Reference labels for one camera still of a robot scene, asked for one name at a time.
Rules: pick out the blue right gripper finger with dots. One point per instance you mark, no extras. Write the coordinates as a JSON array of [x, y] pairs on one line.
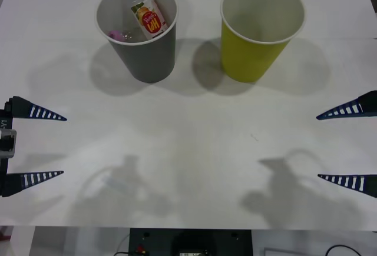
[[368, 104], [368, 184]]

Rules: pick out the yellow-green plastic bin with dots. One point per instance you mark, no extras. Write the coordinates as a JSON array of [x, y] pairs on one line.
[[247, 61]]

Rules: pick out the black robot torso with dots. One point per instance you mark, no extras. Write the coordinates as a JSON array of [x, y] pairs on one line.
[[159, 241]]

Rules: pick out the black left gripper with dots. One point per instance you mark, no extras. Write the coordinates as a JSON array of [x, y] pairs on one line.
[[6, 122]]

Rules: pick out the clear bottle with red cap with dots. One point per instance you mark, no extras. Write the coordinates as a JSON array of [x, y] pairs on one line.
[[150, 20]]

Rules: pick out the grey plastic bin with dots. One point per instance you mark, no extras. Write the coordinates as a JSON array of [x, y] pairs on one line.
[[150, 61]]

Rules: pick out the clear bottle with pink cap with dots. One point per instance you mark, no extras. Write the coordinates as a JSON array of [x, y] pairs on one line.
[[115, 35]]

